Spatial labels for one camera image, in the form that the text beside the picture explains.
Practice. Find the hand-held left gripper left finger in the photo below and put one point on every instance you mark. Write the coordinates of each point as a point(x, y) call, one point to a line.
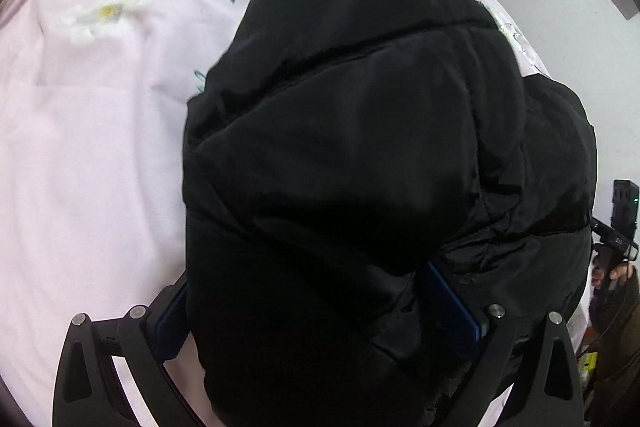
point(130, 342)

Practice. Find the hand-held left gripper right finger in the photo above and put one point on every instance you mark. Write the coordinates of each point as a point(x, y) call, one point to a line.
point(460, 302)

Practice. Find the black padded jacket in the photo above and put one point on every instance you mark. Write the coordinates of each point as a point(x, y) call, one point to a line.
point(350, 167)

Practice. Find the person's right hand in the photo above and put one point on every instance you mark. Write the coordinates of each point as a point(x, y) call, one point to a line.
point(600, 277)

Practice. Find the small yellow object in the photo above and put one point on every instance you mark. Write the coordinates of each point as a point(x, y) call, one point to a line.
point(587, 367)

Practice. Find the pink floral bed quilt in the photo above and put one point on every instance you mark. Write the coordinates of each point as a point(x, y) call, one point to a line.
point(90, 132)

